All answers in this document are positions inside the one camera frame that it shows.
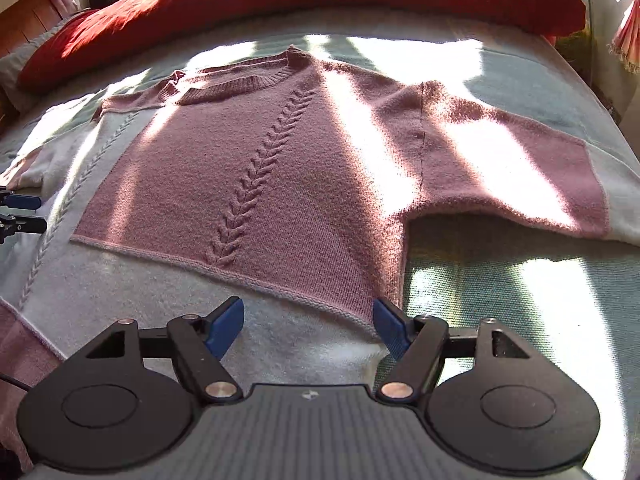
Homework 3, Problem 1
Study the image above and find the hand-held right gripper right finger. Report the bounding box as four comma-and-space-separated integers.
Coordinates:
372, 297, 533, 403

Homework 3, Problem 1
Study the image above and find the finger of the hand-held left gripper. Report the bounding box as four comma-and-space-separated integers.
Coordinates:
0, 212, 48, 243
0, 187, 42, 211

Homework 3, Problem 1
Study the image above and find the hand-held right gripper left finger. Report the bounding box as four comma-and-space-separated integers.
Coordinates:
85, 296, 246, 403

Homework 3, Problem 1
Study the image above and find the pink and white knit sweater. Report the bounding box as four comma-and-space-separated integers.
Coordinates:
0, 45, 640, 461

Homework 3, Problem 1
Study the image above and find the green plaid bed blanket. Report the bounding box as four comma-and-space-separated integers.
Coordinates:
0, 5, 640, 480

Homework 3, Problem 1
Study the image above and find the grey pillow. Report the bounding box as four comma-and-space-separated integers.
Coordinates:
0, 15, 76, 111

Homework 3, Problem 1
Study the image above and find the wooden headboard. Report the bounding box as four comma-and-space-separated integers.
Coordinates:
0, 0, 78, 61

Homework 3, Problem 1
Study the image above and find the metal drying rack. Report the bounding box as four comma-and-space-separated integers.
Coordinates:
576, 0, 601, 81

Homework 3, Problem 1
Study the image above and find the orange curtain with fringe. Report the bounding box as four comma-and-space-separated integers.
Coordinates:
607, 5, 640, 73

